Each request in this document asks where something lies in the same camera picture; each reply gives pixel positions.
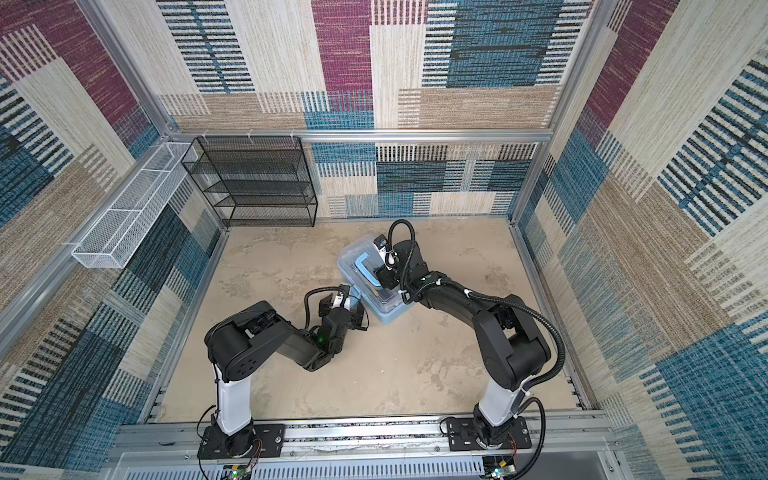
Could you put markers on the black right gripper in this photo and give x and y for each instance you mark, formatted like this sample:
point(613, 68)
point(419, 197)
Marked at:
point(385, 279)

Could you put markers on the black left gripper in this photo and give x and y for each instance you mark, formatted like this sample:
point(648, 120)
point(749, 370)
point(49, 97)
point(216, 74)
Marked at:
point(355, 318)

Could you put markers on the blue toolbox with clear lid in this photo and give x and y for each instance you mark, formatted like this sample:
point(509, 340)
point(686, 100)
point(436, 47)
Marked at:
point(357, 263)

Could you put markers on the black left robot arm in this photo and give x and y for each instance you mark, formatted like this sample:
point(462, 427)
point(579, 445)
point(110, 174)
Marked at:
point(240, 344)

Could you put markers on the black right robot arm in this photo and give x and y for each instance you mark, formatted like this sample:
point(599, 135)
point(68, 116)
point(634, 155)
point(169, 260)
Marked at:
point(520, 348)

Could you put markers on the black mesh shelf rack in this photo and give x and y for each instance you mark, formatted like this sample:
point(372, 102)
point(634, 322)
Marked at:
point(254, 181)

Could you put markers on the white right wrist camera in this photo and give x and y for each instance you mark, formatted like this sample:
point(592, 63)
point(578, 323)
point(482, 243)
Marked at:
point(383, 247)

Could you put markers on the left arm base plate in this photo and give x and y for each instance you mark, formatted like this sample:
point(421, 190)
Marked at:
point(255, 440)

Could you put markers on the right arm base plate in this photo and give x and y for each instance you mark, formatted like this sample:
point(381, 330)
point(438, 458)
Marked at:
point(467, 434)

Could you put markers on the white wire mesh basket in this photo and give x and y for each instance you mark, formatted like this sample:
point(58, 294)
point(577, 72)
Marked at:
point(115, 237)

